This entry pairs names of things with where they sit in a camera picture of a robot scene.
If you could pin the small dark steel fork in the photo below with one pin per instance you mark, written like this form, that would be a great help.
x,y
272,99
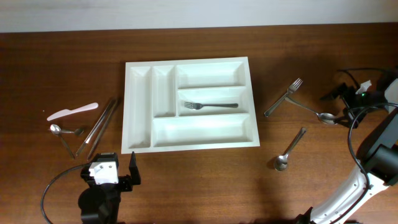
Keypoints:
x,y
76,132

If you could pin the steel fork in tray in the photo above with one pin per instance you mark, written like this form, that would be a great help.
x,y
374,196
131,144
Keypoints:
x,y
198,106

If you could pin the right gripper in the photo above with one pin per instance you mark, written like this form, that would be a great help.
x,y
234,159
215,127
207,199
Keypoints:
x,y
348,104

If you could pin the steel spoon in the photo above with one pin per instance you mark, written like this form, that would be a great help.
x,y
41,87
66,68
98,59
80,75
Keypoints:
x,y
326,118
281,161

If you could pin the long steel tongs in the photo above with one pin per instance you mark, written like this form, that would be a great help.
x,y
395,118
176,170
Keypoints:
x,y
96,126

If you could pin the small steel teaspoon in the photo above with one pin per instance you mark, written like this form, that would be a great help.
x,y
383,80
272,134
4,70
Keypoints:
x,y
56,130

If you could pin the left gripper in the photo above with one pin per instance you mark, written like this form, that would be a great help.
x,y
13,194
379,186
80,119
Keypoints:
x,y
125,185

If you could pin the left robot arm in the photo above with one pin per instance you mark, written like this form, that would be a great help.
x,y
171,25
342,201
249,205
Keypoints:
x,y
99,203

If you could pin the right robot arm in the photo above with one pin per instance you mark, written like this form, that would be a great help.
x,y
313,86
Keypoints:
x,y
374,172

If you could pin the white plastic cutlery tray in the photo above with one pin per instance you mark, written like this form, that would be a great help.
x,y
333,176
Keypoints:
x,y
155,119

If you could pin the pink plastic knife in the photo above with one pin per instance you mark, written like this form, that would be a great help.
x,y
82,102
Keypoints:
x,y
67,112

